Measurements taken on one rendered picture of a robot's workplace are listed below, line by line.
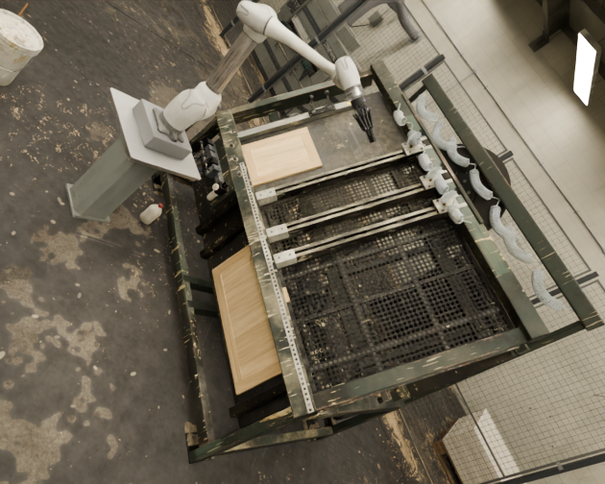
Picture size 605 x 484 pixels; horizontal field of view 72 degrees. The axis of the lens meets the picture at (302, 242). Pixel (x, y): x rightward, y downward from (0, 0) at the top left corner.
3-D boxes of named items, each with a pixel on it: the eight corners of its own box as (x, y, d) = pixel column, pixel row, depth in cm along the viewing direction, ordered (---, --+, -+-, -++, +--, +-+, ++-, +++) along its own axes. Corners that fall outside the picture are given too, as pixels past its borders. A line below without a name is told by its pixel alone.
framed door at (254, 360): (213, 270, 302) (211, 270, 300) (269, 231, 280) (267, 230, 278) (238, 395, 258) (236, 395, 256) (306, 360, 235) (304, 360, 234)
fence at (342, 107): (238, 136, 301) (237, 133, 298) (362, 101, 306) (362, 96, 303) (239, 141, 299) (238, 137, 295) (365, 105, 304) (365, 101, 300)
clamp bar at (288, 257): (274, 257, 249) (267, 237, 229) (458, 201, 256) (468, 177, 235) (278, 272, 245) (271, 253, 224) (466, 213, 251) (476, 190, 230)
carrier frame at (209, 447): (151, 175, 343) (219, 112, 310) (260, 225, 449) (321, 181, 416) (188, 464, 235) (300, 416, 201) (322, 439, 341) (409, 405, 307)
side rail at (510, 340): (314, 398, 214) (312, 394, 205) (512, 333, 220) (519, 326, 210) (318, 413, 210) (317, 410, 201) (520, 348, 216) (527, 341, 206)
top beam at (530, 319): (369, 74, 320) (370, 62, 311) (381, 70, 320) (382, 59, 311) (524, 345, 210) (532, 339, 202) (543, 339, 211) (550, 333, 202)
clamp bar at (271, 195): (256, 197, 273) (249, 174, 252) (425, 146, 279) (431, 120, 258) (259, 208, 268) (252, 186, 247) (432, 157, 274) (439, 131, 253)
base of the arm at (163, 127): (158, 136, 227) (165, 131, 225) (152, 108, 236) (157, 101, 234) (184, 149, 242) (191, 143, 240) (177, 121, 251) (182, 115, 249)
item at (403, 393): (354, 302, 294) (465, 242, 260) (364, 305, 306) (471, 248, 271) (393, 401, 260) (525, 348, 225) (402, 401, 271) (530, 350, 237)
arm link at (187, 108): (157, 109, 229) (182, 84, 220) (173, 106, 245) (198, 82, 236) (177, 133, 232) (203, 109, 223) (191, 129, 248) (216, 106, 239)
